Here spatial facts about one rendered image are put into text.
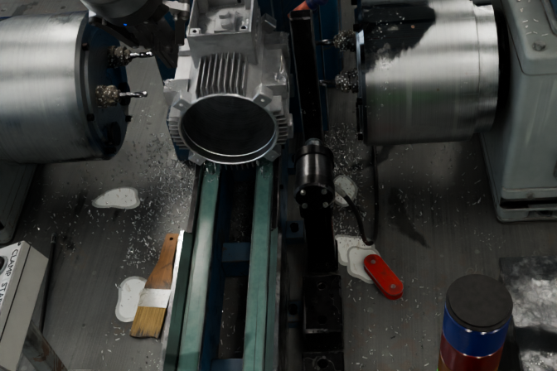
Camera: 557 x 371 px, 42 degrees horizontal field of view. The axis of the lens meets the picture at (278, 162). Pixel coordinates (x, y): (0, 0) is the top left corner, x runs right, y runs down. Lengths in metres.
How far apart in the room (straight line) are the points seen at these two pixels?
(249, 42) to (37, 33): 0.33
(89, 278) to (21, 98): 0.34
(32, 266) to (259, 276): 0.32
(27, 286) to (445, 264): 0.65
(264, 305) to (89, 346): 0.32
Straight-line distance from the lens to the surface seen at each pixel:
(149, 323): 1.20
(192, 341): 1.04
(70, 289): 1.29
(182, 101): 1.10
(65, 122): 1.15
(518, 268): 1.08
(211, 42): 1.12
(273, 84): 1.11
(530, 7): 1.11
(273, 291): 1.04
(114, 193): 1.39
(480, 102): 1.10
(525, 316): 1.04
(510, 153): 1.16
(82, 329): 1.24
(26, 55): 1.17
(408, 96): 1.06
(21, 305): 0.98
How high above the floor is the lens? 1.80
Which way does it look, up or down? 47 degrees down
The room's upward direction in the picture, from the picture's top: 9 degrees counter-clockwise
